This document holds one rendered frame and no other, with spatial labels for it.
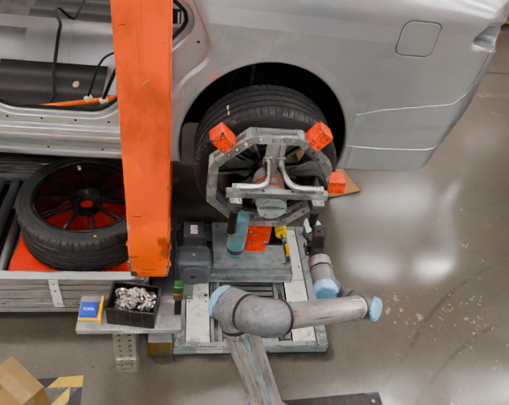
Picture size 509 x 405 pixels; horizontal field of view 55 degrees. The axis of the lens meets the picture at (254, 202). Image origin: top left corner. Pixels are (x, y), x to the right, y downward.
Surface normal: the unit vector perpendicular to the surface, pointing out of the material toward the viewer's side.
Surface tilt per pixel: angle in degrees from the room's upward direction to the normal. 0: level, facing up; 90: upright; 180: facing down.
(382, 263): 0
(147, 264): 90
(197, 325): 0
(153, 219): 90
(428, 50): 90
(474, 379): 0
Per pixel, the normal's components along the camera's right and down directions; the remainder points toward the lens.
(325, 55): 0.09, 0.70
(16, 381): 0.13, -0.71
